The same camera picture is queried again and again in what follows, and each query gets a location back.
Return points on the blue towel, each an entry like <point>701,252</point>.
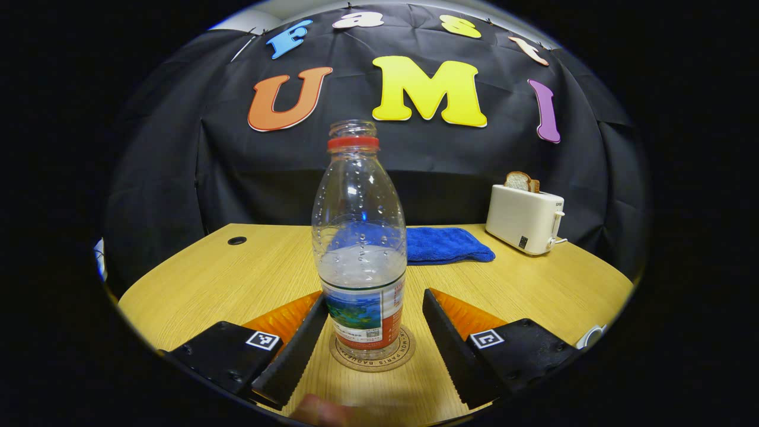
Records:
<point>447,244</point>

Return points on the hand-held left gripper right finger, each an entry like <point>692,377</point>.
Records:
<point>447,350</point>

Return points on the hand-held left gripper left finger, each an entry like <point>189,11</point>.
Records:
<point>296,353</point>

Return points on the black backdrop cloth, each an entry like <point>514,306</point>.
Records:
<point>237,172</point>

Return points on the white ceramic teacup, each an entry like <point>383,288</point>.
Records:
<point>591,337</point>

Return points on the white toaster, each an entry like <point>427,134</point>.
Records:
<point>522,219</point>

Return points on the bread slice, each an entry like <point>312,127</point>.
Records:
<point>519,181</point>

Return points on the round brown coaster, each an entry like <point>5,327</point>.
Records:
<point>403,353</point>

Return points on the clear plastic water bottle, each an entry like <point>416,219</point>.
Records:
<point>359,261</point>

